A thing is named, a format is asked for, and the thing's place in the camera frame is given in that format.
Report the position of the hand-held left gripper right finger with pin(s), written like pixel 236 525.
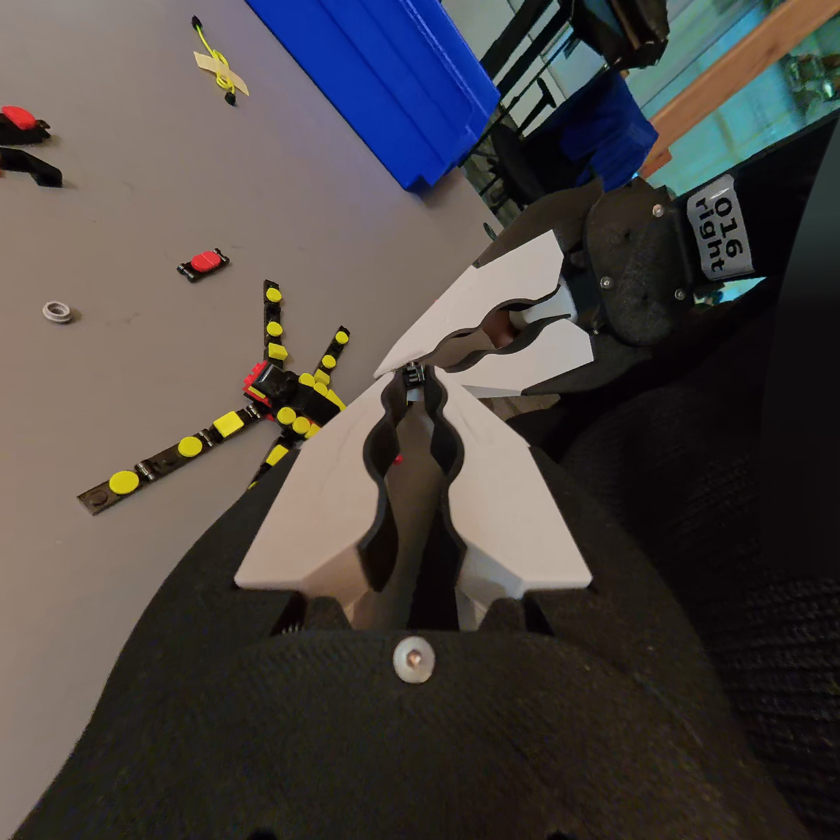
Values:
pixel 518 525

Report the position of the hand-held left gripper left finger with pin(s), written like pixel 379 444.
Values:
pixel 308 525

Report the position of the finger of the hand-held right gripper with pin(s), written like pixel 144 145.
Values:
pixel 538 358
pixel 499 282

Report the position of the small black lego clip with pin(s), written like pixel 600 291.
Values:
pixel 413 375

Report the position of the black yellow lego spider model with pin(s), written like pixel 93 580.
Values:
pixel 289 387

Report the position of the red topped black lego plate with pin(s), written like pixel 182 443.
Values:
pixel 205 261

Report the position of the grey round lego stud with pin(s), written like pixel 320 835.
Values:
pixel 58 312

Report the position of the pile of loose lego pieces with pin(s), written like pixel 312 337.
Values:
pixel 23 118

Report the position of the blue jacket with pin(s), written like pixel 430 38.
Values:
pixel 604 131

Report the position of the wooden roof beam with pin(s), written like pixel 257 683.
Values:
pixel 722 85

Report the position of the blue plastic bin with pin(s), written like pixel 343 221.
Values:
pixel 394 79

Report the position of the black office chair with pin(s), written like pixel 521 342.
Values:
pixel 623 33

